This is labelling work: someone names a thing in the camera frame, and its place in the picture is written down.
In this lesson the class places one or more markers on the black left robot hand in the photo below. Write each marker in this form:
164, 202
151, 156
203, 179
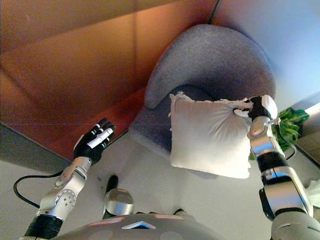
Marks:
87, 147

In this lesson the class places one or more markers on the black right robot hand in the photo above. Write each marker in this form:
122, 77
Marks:
265, 107

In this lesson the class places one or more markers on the white ruffled pillow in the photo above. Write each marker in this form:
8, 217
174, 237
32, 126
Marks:
207, 140

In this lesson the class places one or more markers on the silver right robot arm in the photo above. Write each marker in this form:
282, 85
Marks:
282, 185

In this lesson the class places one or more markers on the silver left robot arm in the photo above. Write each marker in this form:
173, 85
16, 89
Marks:
65, 192

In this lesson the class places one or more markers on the green potted plant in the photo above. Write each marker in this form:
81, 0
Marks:
292, 127

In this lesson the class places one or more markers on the grey fabric armchair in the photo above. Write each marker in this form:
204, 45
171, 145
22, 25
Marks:
212, 57

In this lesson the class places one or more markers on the grey robot torso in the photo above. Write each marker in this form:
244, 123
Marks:
140, 230

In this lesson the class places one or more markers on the silver right robot leg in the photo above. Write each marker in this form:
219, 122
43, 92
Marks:
181, 212

